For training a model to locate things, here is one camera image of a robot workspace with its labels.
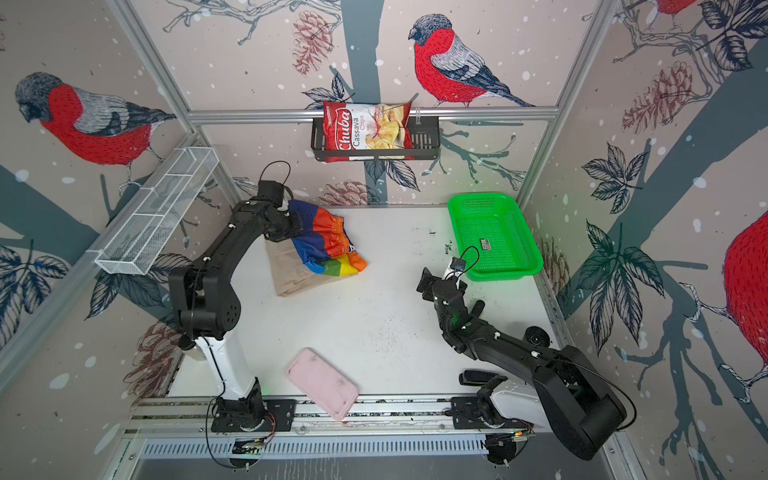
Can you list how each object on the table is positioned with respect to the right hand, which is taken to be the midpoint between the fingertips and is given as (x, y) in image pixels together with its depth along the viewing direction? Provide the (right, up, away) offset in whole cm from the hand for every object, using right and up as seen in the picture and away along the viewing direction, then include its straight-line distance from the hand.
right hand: (432, 276), depth 86 cm
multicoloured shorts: (-33, +9, +6) cm, 35 cm away
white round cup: (+26, -14, -10) cm, 31 cm away
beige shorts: (-46, -1, +12) cm, 48 cm away
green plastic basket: (+27, +12, +25) cm, 39 cm away
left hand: (-42, +15, +7) cm, 45 cm away
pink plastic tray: (-28, -27, -10) cm, 40 cm away
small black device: (+11, -26, -8) cm, 29 cm away
